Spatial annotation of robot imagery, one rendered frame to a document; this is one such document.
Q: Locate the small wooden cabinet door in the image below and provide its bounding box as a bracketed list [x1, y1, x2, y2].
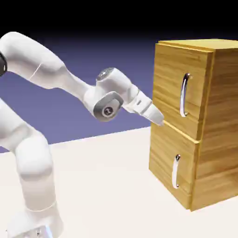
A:
[148, 122, 200, 210]

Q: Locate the large wooden cabinet door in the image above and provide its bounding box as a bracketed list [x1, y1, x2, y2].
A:
[152, 43, 214, 141]

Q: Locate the short curved silver handle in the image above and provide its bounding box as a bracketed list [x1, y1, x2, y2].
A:
[172, 154, 181, 189]

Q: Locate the light wood cabinet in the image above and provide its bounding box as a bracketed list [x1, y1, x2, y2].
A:
[148, 38, 238, 212]

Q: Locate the long curved silver handle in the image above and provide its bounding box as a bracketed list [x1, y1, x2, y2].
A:
[179, 73, 193, 118]

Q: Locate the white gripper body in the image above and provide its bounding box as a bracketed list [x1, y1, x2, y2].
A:
[139, 103, 165, 127]

